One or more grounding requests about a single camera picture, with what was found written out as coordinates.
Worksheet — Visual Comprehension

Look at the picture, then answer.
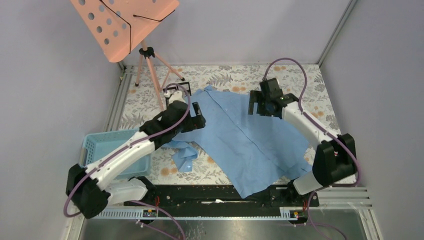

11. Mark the light blue plastic basket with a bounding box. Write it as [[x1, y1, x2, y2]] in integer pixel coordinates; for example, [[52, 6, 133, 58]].
[[82, 128, 151, 180]]

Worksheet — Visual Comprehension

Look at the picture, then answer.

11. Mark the black four-compartment brooch tray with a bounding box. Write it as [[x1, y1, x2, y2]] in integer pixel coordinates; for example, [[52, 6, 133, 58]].
[[162, 81, 192, 97]]

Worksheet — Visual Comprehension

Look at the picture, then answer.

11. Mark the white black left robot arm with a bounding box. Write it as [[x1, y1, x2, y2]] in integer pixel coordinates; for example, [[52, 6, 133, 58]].
[[63, 100, 206, 219]]

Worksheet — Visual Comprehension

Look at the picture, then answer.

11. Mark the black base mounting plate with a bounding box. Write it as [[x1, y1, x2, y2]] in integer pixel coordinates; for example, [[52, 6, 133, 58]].
[[141, 184, 320, 218]]

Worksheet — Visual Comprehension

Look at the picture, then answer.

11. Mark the light blue button shirt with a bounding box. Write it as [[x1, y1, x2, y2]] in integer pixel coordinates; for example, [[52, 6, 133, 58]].
[[166, 86, 312, 198]]

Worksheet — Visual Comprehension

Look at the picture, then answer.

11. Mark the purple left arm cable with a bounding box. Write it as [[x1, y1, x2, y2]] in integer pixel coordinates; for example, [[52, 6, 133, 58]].
[[63, 82, 193, 240]]

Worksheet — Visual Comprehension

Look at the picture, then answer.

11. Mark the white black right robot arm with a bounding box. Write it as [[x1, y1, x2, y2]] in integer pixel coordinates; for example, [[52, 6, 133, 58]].
[[248, 78, 360, 206]]

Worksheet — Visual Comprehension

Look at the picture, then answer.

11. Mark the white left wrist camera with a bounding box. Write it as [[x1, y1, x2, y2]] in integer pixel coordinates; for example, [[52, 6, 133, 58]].
[[164, 90, 186, 105]]

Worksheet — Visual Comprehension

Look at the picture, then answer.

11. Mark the floral patterned table mat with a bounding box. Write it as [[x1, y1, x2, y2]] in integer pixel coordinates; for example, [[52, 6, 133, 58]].
[[113, 61, 340, 185]]

